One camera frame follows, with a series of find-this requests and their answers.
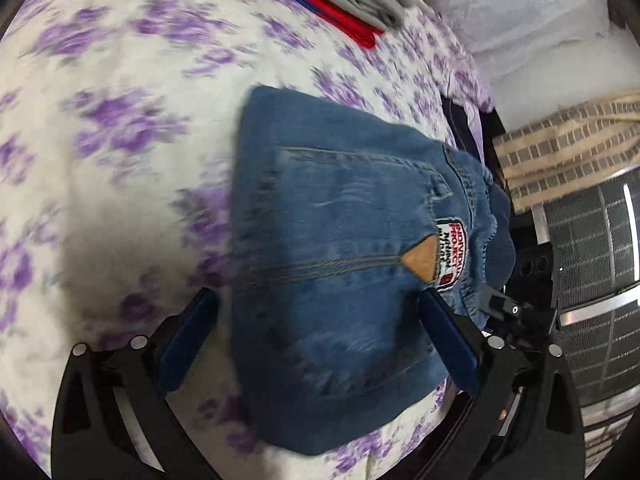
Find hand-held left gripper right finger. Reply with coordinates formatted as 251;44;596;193
419;289;586;480

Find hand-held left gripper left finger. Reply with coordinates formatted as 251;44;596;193
51;287;221;480

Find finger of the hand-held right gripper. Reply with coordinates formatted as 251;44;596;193
479;287;524;334

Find blue denim pants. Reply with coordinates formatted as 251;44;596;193
232;85;517;461

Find navy pants with white stripe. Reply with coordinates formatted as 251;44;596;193
440;95;493;171

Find grey grille appliance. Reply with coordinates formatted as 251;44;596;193
532;165;640;426

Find beige checked curtain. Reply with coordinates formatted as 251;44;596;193
492;89;640;213

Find purple floral bed quilt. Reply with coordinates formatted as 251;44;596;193
0;0;496;480

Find white lace curtain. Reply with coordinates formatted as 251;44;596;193
415;0;640;136

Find red folded garment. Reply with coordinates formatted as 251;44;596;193
265;0;386;50

